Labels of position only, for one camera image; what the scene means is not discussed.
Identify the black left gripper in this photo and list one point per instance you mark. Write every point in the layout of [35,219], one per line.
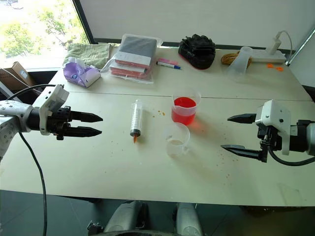
[60,120]

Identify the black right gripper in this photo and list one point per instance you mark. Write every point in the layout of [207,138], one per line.
[269,137]

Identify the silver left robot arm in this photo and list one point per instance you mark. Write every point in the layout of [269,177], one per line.
[17,115]

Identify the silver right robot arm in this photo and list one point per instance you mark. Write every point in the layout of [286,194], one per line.
[304,137]

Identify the clear plastic syringe orange tip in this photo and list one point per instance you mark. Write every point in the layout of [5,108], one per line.
[137,118]

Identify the beaker with red liquid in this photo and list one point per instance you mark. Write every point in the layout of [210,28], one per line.
[184,110]

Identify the small clear plastic cup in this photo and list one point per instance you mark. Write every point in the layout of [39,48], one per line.
[176,141]

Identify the overturned clear plastic cup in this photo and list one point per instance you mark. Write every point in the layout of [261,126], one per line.
[238,65]

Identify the purple tissue pack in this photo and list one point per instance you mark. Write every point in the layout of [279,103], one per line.
[80,73]

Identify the green towel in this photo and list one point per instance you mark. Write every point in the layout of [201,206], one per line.
[91,52]

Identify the small orange plastic piece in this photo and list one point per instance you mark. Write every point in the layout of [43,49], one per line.
[270,65]
[279,68]

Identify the white power strip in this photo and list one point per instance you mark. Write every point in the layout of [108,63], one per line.
[268,57]

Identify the plastic bag of notebooks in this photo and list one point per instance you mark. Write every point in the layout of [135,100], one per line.
[134,57]

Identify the brown cardboard box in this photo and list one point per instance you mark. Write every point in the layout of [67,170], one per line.
[17,76]

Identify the black crumpled bag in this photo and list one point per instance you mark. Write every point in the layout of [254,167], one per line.
[197,51]

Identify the white plug adapter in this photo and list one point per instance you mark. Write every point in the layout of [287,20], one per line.
[275,44]

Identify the grey rounded robot leg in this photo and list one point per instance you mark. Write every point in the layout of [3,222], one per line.
[188,218]
[125,216]

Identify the white marker blue cap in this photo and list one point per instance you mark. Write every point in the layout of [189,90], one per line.
[168,65]

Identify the pink marker pen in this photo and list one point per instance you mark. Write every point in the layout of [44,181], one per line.
[168,60]

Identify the silver metal rod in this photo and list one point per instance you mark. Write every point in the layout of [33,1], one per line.
[301,46]

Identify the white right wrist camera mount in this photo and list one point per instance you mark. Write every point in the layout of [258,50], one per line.
[273,111]

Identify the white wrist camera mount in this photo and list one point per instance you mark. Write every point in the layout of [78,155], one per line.
[54,97]
[273,111]

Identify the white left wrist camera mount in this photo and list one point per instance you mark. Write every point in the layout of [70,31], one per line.
[54,97]

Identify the dark window frame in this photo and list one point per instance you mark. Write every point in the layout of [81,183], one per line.
[83,22]

